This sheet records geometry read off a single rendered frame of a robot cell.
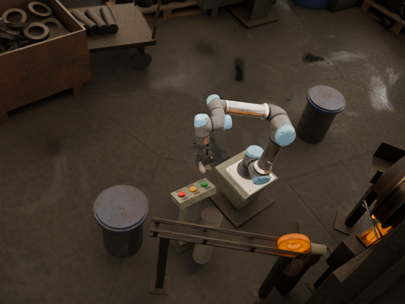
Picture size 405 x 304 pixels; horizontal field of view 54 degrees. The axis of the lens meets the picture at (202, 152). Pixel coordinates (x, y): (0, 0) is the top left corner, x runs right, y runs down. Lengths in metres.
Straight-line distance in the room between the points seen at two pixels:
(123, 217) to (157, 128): 1.21
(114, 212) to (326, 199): 1.67
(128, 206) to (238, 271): 0.87
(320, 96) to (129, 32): 1.78
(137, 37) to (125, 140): 1.01
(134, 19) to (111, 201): 2.09
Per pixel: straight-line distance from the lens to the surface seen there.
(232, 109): 2.17
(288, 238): 2.04
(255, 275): 2.77
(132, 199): 2.43
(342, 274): 1.93
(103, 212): 2.39
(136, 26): 3.92
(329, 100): 3.38
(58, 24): 3.68
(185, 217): 2.43
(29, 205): 3.01
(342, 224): 3.18
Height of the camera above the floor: 2.47
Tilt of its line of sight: 49 degrees down
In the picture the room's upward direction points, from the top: 11 degrees clockwise
